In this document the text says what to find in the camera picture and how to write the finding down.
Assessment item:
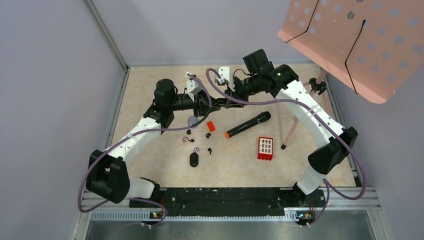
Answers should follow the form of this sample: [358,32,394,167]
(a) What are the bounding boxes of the lavender earbud charging case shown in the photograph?
[187,115,198,128]

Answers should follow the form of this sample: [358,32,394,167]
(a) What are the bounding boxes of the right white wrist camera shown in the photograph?
[215,66,234,90]

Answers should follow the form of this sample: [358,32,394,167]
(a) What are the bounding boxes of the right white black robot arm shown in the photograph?
[215,49,358,206]

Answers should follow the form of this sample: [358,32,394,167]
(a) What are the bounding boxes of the small red block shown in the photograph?
[206,121,216,132]

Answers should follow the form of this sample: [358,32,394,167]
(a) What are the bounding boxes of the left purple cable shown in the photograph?
[77,74,214,229]

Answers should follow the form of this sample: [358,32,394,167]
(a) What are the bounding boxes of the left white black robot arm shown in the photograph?
[83,75,222,207]

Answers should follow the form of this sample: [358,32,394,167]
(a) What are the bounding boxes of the red white toy block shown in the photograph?
[257,136,274,161]

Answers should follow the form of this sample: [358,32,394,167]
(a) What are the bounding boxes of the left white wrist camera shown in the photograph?
[186,72,203,101]

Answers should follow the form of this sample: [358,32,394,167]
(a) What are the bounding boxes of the pink perforated music stand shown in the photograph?
[274,0,424,151]

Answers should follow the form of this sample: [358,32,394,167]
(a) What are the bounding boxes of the purple cable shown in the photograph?
[205,68,368,227]
[77,74,214,229]

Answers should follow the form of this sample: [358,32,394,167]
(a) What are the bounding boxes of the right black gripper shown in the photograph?
[224,74,261,108]

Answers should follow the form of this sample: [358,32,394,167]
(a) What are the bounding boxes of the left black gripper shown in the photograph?
[168,89,221,118]

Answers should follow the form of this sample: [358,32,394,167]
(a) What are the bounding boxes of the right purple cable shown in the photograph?
[205,68,368,227]

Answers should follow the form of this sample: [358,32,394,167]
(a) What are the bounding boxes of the black microphone orange tip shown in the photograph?
[224,111,271,139]

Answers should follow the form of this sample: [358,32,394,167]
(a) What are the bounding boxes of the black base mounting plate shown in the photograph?
[129,187,327,225]

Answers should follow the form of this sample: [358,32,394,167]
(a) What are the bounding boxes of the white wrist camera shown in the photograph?
[186,72,203,101]
[215,66,234,90]

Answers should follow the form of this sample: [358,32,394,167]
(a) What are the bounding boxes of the black earbud with purple hook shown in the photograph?
[182,136,195,143]

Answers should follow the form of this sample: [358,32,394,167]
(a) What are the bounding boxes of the black earbud charging case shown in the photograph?
[189,152,199,168]

